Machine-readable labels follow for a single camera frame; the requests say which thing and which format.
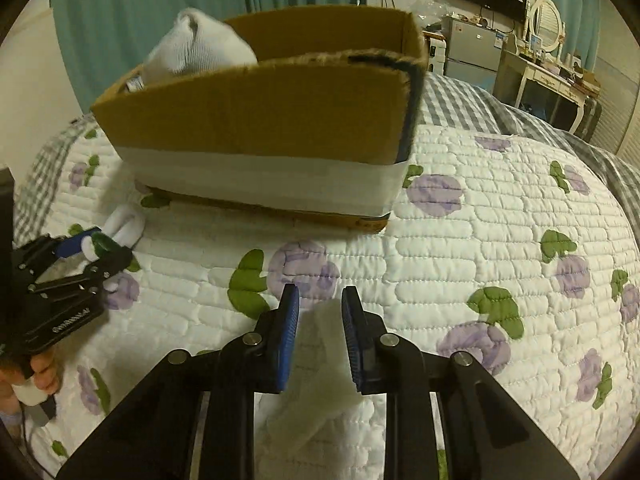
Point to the person left hand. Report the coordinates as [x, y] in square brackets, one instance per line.
[46, 378]

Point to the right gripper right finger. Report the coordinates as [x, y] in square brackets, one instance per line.
[443, 411]

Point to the white towel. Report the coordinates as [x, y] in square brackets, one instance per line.
[196, 43]

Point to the teal curtain right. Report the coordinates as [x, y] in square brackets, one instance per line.
[582, 21]

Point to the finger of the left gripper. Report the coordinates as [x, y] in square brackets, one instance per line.
[77, 243]

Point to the silver mini fridge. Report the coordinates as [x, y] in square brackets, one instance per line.
[473, 53]

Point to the oval vanity mirror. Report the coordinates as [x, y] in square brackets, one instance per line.
[544, 28]

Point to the white thin cloth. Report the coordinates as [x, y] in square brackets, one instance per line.
[321, 396]

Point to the white louvered wardrobe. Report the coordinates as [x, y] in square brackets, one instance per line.
[617, 70]

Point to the white floral quilt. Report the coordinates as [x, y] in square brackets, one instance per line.
[522, 250]

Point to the white green socks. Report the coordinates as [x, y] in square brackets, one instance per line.
[122, 229]

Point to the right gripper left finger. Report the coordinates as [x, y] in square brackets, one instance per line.
[192, 417]

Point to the brown cardboard box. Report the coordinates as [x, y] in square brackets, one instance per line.
[320, 128]

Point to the white dressing table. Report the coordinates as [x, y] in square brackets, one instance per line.
[525, 85]

